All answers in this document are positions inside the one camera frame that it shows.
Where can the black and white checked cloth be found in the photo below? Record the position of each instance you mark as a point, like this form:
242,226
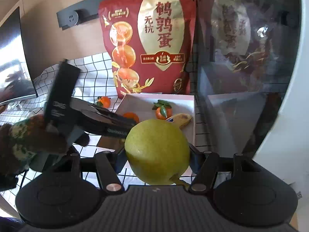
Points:
96,77

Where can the black microwave oven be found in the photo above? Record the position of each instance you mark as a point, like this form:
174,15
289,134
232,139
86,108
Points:
241,53

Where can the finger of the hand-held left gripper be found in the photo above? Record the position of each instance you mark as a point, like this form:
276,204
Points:
108,132
115,120

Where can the black monitor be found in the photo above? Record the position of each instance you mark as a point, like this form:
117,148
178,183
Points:
14,53

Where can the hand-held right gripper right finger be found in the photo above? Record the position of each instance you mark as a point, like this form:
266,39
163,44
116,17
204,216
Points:
195,160

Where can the grey wall socket rail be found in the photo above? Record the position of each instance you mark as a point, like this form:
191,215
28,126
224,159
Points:
70,17

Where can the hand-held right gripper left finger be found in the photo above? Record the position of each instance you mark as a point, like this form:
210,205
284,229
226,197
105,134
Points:
120,160

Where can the tangerine with green leaves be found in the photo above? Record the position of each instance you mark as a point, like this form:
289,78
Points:
161,113

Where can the green pear with stem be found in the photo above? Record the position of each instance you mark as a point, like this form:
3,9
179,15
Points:
157,149

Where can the pink box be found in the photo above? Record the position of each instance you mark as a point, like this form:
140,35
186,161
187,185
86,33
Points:
149,101

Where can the red snack bag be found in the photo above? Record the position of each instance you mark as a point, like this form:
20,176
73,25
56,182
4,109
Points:
149,53

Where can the banana with sticker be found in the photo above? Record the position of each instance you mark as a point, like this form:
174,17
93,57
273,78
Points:
183,119

